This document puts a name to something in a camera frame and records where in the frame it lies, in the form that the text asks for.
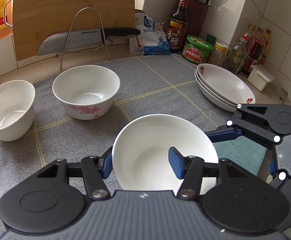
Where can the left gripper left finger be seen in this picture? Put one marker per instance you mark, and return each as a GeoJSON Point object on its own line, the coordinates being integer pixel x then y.
{"type": "Point", "coordinates": [92, 169]}

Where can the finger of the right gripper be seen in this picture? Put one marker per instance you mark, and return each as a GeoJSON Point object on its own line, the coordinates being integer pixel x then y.
{"type": "Point", "coordinates": [279, 178]}
{"type": "Point", "coordinates": [250, 121]}

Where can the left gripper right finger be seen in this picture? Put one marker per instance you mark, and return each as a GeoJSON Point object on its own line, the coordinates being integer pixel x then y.
{"type": "Point", "coordinates": [192, 169]}

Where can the white bowl pink flowers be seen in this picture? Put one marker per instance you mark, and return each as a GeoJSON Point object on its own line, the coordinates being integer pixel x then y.
{"type": "Point", "coordinates": [86, 92]}

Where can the tall plain white bowl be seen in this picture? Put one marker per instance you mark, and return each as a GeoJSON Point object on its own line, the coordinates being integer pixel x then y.
{"type": "Point", "coordinates": [16, 109]}

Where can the santoku kitchen knife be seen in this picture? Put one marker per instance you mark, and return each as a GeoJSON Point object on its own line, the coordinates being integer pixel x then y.
{"type": "Point", "coordinates": [83, 38]}

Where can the top white floral plate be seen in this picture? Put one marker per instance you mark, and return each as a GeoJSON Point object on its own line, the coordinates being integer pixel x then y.
{"type": "Point", "coordinates": [225, 84]}

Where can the middle white plate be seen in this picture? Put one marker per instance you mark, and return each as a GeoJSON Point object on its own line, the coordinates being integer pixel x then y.
{"type": "Point", "coordinates": [212, 93]}

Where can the clear red cap bottle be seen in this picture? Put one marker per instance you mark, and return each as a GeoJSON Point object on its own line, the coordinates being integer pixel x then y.
{"type": "Point", "coordinates": [235, 55]}

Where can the yellow lid spice jar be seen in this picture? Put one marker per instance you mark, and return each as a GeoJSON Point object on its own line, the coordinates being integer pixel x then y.
{"type": "Point", "coordinates": [218, 54]}

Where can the oil bottle yellow cap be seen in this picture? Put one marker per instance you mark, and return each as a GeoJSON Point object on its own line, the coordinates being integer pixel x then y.
{"type": "Point", "coordinates": [267, 44]}

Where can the grey checked cloth mat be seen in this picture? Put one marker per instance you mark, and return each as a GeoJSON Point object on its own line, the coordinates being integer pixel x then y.
{"type": "Point", "coordinates": [149, 85]}

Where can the green lid sauce jar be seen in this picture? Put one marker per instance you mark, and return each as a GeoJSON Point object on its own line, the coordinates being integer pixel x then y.
{"type": "Point", "coordinates": [196, 50]}

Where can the green lid small jar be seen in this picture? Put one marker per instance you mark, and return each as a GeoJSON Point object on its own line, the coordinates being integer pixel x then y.
{"type": "Point", "coordinates": [211, 39]}

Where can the dark vinegar bottle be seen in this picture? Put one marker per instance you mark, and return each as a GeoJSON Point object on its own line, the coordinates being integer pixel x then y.
{"type": "Point", "coordinates": [177, 26]}

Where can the white blue salt bag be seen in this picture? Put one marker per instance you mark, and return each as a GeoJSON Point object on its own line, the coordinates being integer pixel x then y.
{"type": "Point", "coordinates": [152, 39]}

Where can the bamboo cutting board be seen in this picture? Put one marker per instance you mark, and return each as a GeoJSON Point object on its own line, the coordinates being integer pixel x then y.
{"type": "Point", "coordinates": [35, 20]}

